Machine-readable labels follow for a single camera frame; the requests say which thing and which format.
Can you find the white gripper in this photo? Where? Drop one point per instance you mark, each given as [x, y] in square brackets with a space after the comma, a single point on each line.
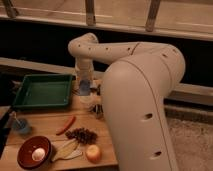
[84, 71]

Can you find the blue sponge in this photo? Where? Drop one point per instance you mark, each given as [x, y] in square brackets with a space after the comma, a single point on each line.
[84, 88]

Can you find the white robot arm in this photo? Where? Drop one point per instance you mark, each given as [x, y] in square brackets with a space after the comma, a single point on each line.
[138, 78]

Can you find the white paper cup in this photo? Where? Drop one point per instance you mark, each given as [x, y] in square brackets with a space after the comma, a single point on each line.
[87, 102]

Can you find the blue cup with utensil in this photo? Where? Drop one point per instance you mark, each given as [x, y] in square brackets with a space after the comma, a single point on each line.
[20, 125]

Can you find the small dark binder clip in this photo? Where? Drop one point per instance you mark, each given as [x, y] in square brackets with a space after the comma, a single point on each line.
[98, 90]

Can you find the red chili pepper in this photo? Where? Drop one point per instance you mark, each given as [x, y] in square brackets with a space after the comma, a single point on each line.
[66, 126]

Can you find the green plastic tray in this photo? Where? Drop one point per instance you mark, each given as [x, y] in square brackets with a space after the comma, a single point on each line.
[43, 91]

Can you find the dark grape bunch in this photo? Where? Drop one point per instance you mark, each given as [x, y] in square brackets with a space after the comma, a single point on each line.
[82, 135]

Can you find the wooden cutting board table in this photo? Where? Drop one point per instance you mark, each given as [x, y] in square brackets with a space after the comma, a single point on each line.
[46, 123]

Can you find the yellow apple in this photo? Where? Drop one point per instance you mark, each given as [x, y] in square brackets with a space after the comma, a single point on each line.
[93, 153]

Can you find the white egg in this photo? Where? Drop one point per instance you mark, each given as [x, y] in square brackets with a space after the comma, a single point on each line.
[38, 154]

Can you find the brown bowl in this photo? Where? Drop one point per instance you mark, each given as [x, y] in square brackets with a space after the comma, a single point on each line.
[24, 157]

